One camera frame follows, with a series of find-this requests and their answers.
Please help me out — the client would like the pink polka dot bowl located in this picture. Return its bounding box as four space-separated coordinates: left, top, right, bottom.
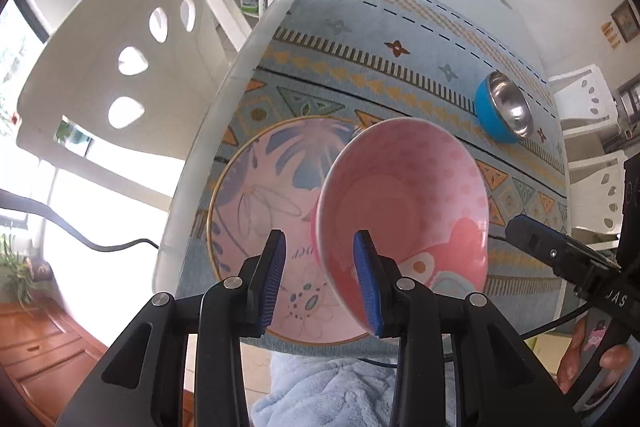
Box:
316 117 489 329

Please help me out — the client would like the blue leaf round plate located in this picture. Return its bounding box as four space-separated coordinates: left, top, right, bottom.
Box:
206 116 366 346

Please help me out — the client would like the blue steel bowl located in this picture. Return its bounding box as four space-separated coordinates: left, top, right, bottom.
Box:
474 70 534 144

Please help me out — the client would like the person's right hand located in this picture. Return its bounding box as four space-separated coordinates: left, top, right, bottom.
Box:
556 310 634 412

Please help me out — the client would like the light blue quilted clothing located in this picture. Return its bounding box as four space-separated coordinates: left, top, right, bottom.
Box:
250 352 397 426

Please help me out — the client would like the white chair right side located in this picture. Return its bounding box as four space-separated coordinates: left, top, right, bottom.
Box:
548 64 618 139

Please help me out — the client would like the green potted plant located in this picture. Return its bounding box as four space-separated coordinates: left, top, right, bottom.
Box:
1 234 53 308

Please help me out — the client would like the white chair near left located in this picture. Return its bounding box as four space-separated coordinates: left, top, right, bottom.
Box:
16 0 250 210

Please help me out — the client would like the patterned blue table mat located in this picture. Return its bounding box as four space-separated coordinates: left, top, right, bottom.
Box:
177 0 568 357

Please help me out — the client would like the black cable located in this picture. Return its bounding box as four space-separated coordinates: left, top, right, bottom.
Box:
0 188 162 254

